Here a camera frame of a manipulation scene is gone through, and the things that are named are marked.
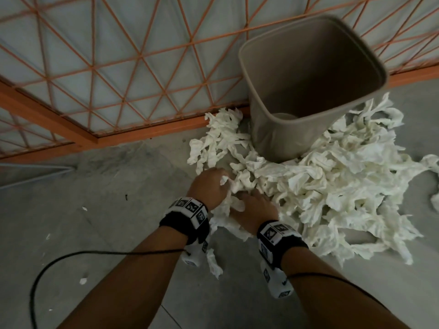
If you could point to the person's left fingers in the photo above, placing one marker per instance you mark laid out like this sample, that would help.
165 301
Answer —
223 174

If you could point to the black wristband with marker camera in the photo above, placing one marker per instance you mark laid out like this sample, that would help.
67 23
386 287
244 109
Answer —
276 241
190 215

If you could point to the person's right hand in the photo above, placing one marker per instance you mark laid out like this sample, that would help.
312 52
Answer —
257 210

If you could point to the white tissue piece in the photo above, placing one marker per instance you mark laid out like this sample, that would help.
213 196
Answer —
235 188

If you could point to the beige plastic waste bin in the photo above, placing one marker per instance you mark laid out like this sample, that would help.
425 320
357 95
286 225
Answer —
284 133

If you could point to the pile of crumpled white tissues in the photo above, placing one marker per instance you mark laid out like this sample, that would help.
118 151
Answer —
343 188

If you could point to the lone white tissue wad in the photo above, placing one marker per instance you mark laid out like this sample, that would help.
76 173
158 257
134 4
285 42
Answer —
435 202

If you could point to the person's left forearm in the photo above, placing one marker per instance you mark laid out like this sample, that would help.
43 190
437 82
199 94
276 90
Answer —
133 280

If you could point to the person's right forearm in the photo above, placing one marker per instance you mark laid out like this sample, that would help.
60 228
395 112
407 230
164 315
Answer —
329 294

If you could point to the orange metal lattice fence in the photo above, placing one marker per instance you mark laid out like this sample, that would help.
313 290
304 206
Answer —
51 114

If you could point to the person's left hand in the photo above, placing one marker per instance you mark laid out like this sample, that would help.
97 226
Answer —
205 190

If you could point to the torn white tissue strip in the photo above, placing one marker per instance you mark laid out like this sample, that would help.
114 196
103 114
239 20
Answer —
215 263

